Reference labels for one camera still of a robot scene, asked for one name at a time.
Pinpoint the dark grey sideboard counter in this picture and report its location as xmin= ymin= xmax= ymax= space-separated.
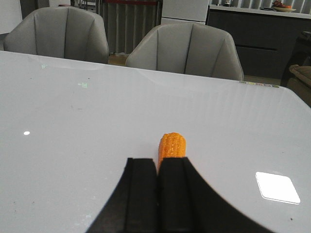
xmin=206 ymin=5 xmax=311 ymax=79

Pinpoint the grey dining chair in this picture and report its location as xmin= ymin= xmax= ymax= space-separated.
xmin=3 ymin=6 xmax=109 ymax=64
xmin=126 ymin=22 xmax=244 ymax=81

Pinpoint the grey left dining chair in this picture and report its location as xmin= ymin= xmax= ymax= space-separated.
xmin=3 ymin=6 xmax=109 ymax=64

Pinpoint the orange corn cob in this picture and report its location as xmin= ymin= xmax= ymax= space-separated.
xmin=156 ymin=132 xmax=186 ymax=173

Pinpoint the dark armchair with cushion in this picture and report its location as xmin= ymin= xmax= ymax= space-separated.
xmin=280 ymin=31 xmax=311 ymax=106

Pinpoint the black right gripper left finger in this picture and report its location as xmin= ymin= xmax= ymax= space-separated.
xmin=87 ymin=158 xmax=158 ymax=233

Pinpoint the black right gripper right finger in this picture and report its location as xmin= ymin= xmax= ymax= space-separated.
xmin=158 ymin=157 xmax=269 ymax=233

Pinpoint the fruit bowl on counter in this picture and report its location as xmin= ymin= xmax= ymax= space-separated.
xmin=271 ymin=0 xmax=295 ymax=12

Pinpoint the white refrigerator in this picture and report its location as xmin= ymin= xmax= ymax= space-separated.
xmin=161 ymin=0 xmax=210 ymax=25

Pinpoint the grey right dining chair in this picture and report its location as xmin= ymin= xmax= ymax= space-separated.
xmin=126 ymin=22 xmax=244 ymax=81

